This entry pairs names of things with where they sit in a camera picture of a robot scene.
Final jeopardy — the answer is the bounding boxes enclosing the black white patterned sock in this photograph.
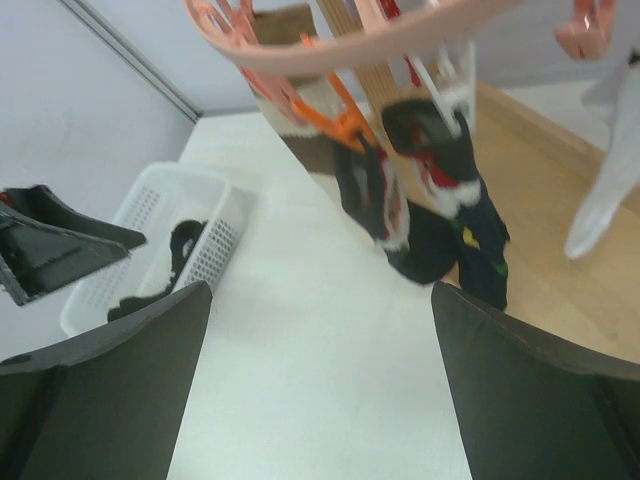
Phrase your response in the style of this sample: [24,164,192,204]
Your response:
[107,219,207,322]

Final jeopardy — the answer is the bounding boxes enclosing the orange clothes peg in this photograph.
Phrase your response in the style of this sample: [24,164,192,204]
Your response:
[290,32,381,154]

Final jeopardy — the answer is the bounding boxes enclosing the white plastic laundry basket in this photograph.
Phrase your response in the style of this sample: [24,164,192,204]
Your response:
[60,163,248,337]

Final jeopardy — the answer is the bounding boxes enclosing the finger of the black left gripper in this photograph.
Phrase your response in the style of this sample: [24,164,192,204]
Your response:
[1,185,146,306]

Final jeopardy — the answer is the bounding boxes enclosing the santa pattern sock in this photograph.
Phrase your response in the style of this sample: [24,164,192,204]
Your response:
[381,99,510,311]

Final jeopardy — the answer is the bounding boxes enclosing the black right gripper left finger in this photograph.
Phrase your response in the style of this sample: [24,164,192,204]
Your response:
[1,281,212,479]

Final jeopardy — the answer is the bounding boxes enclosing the wooden hanging frame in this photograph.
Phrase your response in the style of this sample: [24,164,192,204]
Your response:
[317,0,400,113]

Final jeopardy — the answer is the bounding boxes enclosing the white clothes peg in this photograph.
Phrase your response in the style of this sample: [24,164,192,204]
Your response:
[407,35,476,136]

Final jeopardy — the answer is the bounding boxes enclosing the pink round clip hanger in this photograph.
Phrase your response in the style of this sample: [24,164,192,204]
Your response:
[182,0,619,121]

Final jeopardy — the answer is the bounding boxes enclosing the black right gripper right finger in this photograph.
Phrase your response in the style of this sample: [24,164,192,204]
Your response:
[431,282,639,479]

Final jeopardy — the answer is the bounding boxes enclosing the cream sock brown toe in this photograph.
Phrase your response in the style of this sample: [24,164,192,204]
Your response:
[249,2,360,175]

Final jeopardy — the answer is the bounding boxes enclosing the white sock black stripes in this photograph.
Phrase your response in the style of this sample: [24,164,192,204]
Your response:
[564,46,639,259]

